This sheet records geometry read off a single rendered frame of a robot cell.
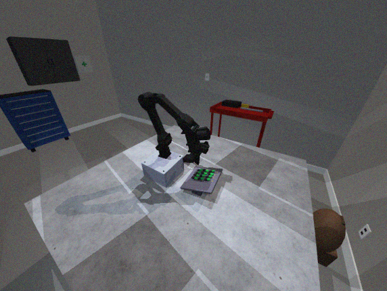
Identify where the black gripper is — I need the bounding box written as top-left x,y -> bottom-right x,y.
183,140 -> 201,165

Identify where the grey switch panel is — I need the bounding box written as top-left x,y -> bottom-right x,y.
180,166 -> 223,196

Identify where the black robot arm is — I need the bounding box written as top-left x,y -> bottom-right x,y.
137,92 -> 210,159

